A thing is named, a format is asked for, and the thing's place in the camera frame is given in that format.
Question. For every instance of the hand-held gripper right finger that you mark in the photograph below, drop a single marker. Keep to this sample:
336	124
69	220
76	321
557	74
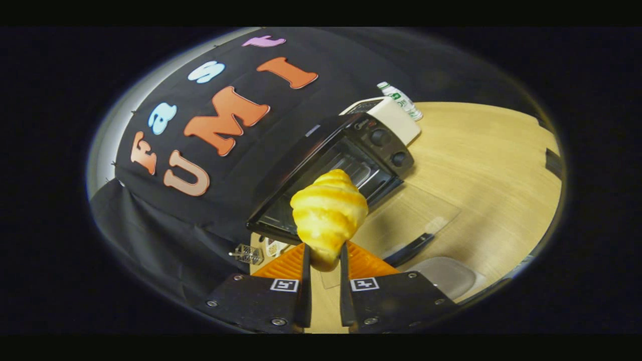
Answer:
344	301

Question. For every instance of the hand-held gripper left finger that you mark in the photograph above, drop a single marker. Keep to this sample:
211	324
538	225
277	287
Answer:
305	301

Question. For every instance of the golden croissant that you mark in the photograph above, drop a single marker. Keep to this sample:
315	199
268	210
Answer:
328	215

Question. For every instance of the black toaster oven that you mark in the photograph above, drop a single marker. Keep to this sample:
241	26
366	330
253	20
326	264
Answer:
381	145

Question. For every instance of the white slot toaster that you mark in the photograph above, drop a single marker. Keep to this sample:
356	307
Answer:
398	118

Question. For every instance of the white patterned small plate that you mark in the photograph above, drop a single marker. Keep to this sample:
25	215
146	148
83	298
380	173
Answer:
275	247

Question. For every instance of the white bottle green label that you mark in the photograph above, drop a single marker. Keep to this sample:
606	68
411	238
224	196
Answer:
404	103

